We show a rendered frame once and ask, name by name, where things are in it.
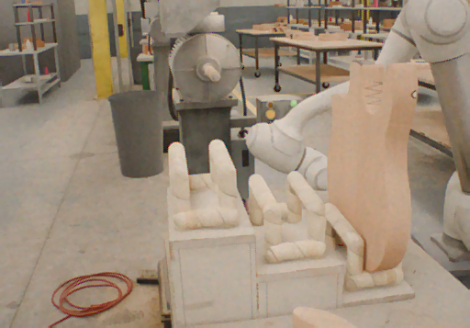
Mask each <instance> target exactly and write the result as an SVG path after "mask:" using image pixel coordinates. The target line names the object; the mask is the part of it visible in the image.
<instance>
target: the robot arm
mask: <svg viewBox="0 0 470 328"><path fill-rule="evenodd" d="M469 51H470V7H469V5H468V4H467V2H466V0H408V2H407V3H406V5H405V6H404V7H403V10H402V11H401V12H400V13H399V16H398V17H397V20H396V22H395V25H394V26H393V28H391V30H390V33H389V35H388V37H387V39H386V44H385V46H384V47H383V49H382V50H381V53H380V55H379V57H378V59H377V60H376V63H375V64H383V65H384V73H385V72H386V67H387V66H388V65H389V64H390V63H399V62H401V63H407V62H408V61H409V60H410V59H411V58H412V57H413V56H414V55H415V54H416V52H419V53H420V56H421V58H422V60H424V61H425V62H428V63H429V65H430V68H431V74H432V77H433V80H434V83H435V86H436V91H437V96H438V98H439V102H440V105H441V109H442V113H443V120H444V124H445V126H446V129H447V132H448V136H449V142H450V145H451V148H452V152H453V157H454V163H455V167H456V171H455V172H454V173H453V175H452V177H451V178H450V180H449V183H448V186H447V189H446V194H445V201H444V210H443V232H442V233H433V234H431V238H430V240H432V241H434V242H435V243H436V244H437V245H438V246H439V247H440V248H441V249H442V250H443V252H444V253H445V254H446V256H448V260H449V261H450V262H455V263H456V262H461V261H465V260H470V59H469V54H468V52H469ZM349 85H350V80H349V81H347V82H345V83H343V84H341V85H336V86H334V87H332V88H331V89H329V90H326V91H323V92H320V93H318V94H316V95H314V96H312V97H310V98H307V99H305V100H304V101H302V102H301V103H299V104H298V105H297V106H296V107H294V108H293V109H292V110H291V111H290V113H289V114H288V115H287V116H285V117H284V118H282V119H279V120H275V121H274V123H272V124H270V125H268V124H266V123H261V124H257V125H254V126H252V127H251V130H250V132H249V134H248V136H247V141H246V144H247V145H248V147H249V149H250V151H251V154H252V155H254V156H255V157H256V158H258V159H259V160H260V161H261V162H262V163H264V164H266V165H270V166H271V167H272V168H274V169H276V170H278V171H281V172H283V173H286V174H288V175H289V174H290V173H291V172H293V171H297V172H299V173H300V174H301V175H302V176H303V177H304V178H305V179H306V181H307V182H308V184H309V185H310V186H311V187H312V189H314V190H317V191H327V190H328V187H327V158H328V157H327V156H326V155H324V154H322V153H320V152H318V151H317V148H315V147H310V146H308V145H306V144H303V143H302V141H303V140H304V138H303V136H302V130H303V128H304V126H305V125H306V123H307V122H308V120H309V119H310V118H312V117H315V116H317V115H318V114H319V113H321V112H324V111H326V110H328V109H332V101H331V95H336V94H344V93H348V90H349Z"/></svg>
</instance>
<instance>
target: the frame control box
mask: <svg viewBox="0 0 470 328"><path fill-rule="evenodd" d="M292 99H295V101H297V104H299V103H301V102H302V99H301V98H300V97H297V96H295V95H293V96H257V97H256V121H257V124H261V123H266V124H268V125H270V124H272V123H274V121H275V120H279V119H282V118H284V117H285V116H287V115H288V114H289V113H290V110H291V109H292V108H294V107H290V105H289V103H290V101H291V100H292ZM269 101H272V102H274V106H273V107H272V108H268V107H267V106H266V105H267V103H268V102H269ZM269 110H272V111H273V112H274V116H273V117H272V118H268V117H267V112H268V111H269ZM245 133H246V134H247V135H248V134H249V131H248V130H247V129H243V130H242V131H241V135H240V136H239V138H240V139H244V138H245Z"/></svg>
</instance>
